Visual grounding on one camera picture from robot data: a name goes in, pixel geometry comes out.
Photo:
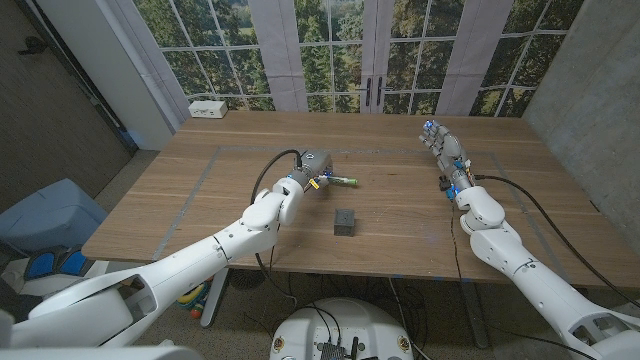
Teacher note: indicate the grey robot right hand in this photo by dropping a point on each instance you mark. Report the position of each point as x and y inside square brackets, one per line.
[447, 150]

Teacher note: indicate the basket of toy fruit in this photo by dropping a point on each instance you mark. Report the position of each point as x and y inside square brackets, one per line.
[192, 300]

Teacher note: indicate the black round mesh object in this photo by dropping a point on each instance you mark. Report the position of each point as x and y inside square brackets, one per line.
[247, 279]

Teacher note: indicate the dark grey block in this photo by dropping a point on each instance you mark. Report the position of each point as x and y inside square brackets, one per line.
[344, 223]

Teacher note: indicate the grey table leg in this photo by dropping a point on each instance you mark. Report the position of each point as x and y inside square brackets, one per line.
[474, 315]

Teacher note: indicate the blue black foot pedals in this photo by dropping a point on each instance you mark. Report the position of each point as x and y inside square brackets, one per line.
[42, 264]

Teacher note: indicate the printed window backdrop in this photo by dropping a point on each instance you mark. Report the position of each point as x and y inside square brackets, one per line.
[320, 60]

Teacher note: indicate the white power box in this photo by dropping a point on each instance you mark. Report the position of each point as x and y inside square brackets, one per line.
[208, 109]

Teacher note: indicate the white table leg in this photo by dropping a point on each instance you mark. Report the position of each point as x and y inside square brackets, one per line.
[215, 300]

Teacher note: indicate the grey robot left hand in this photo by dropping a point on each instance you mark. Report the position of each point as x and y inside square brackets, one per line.
[315, 165]

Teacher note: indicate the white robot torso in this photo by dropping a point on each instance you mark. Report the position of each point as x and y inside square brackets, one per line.
[345, 320]

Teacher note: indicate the white green marker body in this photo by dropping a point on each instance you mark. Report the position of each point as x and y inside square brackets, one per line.
[340, 180]

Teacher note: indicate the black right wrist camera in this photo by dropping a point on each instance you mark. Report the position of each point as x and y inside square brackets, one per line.
[444, 183]

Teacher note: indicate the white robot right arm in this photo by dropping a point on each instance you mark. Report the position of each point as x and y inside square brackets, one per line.
[540, 280]

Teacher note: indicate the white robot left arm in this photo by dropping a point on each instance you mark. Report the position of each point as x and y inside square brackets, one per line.
[190, 265]

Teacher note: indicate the blue plastic bin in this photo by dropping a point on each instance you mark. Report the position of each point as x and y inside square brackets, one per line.
[50, 215]

